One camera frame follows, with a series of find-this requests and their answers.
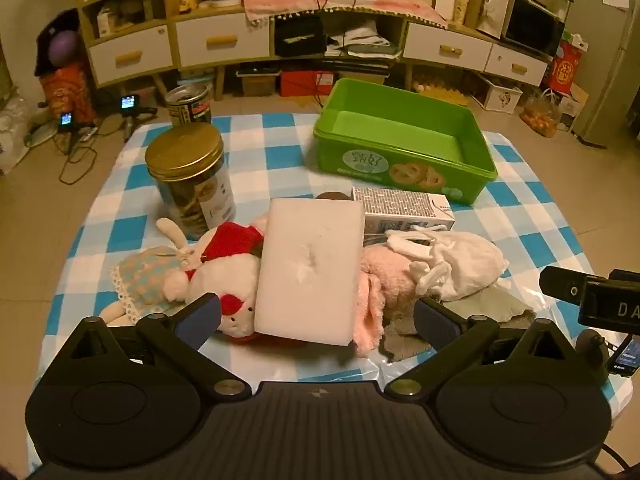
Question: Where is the white foam sponge block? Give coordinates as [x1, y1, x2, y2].
[253, 198, 366, 347]

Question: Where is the dark drink can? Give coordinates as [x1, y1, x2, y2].
[165, 83, 214, 126]

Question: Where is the pink table runner cloth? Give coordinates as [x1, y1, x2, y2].
[242, 0, 449, 29]

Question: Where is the tray of eggs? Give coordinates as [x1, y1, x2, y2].
[411, 74, 472, 107]

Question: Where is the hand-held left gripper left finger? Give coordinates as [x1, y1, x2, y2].
[69, 292, 253, 404]

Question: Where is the grey-green towel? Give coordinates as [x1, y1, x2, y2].
[381, 280, 537, 362]

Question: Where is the white drawer with wooden handle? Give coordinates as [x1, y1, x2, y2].
[175, 12, 274, 69]
[484, 44, 550, 87]
[88, 24, 175, 86]
[402, 22, 494, 72]

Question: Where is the pile of folded clothes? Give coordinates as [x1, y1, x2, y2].
[324, 22, 402, 59]

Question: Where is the white printed box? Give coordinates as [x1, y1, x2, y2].
[481, 77, 524, 112]

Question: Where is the clear storage bin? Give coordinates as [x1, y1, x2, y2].
[235, 65, 282, 97]

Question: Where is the purple ball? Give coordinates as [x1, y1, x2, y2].
[49, 29, 79, 62]

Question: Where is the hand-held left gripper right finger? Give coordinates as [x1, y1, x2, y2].
[382, 296, 568, 403]

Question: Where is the red gift box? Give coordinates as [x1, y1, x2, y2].
[547, 41, 584, 94]

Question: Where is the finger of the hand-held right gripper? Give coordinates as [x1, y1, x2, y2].
[539, 265, 587, 306]

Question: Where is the black box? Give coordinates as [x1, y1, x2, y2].
[273, 15, 326, 57]

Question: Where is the red orange bag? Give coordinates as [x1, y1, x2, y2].
[39, 61, 97, 122]

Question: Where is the small camera on tripod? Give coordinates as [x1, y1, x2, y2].
[54, 112, 97, 157]
[119, 94, 159, 143]

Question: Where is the white cloth pouch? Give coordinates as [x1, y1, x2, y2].
[384, 229, 511, 302]

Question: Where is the rabbit doll with blue dress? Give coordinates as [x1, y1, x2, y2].
[99, 217, 202, 329]

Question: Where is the green plastic box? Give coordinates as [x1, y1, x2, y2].
[313, 78, 499, 206]

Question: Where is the bag of oranges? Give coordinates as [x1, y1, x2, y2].
[519, 89, 562, 139]

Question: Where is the glass jar with gold lid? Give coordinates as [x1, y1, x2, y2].
[144, 123, 237, 241]

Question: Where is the patterned drink carton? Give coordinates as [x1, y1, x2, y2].
[351, 185, 457, 236]

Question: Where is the white microwave oven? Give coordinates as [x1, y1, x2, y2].
[501, 0, 567, 59]

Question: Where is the long wooden cabinet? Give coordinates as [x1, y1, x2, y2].
[70, 0, 552, 107]

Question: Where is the red storage box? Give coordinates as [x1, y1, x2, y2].
[279, 69, 334, 97]

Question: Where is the grey refrigerator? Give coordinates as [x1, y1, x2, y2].
[569, 0, 640, 149]

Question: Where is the black cloth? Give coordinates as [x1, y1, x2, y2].
[34, 9, 82, 77]

